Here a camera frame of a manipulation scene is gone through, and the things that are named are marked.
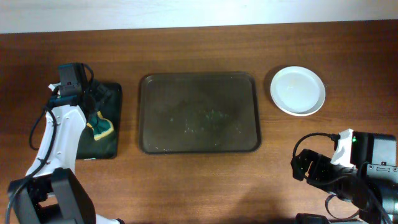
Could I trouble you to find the green yellow sponge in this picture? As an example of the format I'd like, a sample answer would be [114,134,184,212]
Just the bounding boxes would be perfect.
[86,111,114,141]

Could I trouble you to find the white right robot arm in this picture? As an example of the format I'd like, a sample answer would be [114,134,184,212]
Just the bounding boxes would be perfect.
[291,149,397,223]

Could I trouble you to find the small black tray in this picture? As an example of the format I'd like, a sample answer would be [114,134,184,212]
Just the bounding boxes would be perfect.
[76,80,122,159]

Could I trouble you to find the dark brown serving tray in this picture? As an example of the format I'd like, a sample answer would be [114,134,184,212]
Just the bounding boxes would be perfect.
[138,72,262,154]

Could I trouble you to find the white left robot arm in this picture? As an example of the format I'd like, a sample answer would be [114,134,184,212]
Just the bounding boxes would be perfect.
[5,83,123,224]

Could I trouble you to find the pale green plastic plate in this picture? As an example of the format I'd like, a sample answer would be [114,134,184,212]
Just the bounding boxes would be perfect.
[270,66,326,116]

